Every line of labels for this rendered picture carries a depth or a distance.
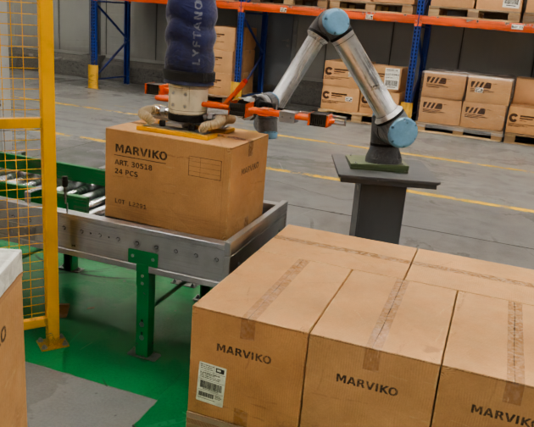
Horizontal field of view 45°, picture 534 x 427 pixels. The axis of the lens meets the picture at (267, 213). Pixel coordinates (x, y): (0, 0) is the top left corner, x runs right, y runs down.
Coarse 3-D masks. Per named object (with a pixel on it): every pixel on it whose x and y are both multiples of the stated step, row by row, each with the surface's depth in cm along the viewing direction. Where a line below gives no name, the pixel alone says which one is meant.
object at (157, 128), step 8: (160, 120) 278; (136, 128) 279; (144, 128) 277; (152, 128) 276; (160, 128) 276; (168, 128) 276; (176, 128) 277; (184, 128) 279; (192, 128) 274; (184, 136) 272; (192, 136) 271; (200, 136) 269; (208, 136) 269; (216, 136) 277
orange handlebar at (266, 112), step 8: (168, 88) 313; (160, 96) 285; (168, 96) 287; (208, 104) 277; (216, 104) 276; (224, 104) 275; (248, 112) 272; (256, 112) 270; (264, 112) 269; (272, 112) 268
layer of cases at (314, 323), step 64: (256, 256) 259; (320, 256) 264; (384, 256) 270; (448, 256) 276; (192, 320) 213; (256, 320) 205; (320, 320) 208; (384, 320) 212; (448, 320) 216; (512, 320) 219; (192, 384) 220; (256, 384) 211; (320, 384) 203; (384, 384) 195; (448, 384) 188; (512, 384) 181
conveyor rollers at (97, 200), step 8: (0, 168) 361; (0, 176) 340; (8, 176) 344; (24, 176) 344; (32, 176) 348; (40, 176) 353; (24, 184) 330; (32, 184) 335; (40, 184) 340; (72, 184) 338; (80, 184) 343; (88, 184) 339; (72, 192) 324; (80, 192) 328; (88, 192) 324; (96, 192) 327; (104, 192) 333; (96, 200) 313; (104, 200) 318; (96, 208) 300; (104, 208) 304; (104, 216) 290
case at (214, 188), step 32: (128, 128) 281; (128, 160) 279; (160, 160) 273; (192, 160) 267; (224, 160) 262; (256, 160) 286; (128, 192) 283; (160, 192) 277; (192, 192) 271; (224, 192) 265; (256, 192) 293; (160, 224) 281; (192, 224) 275; (224, 224) 269
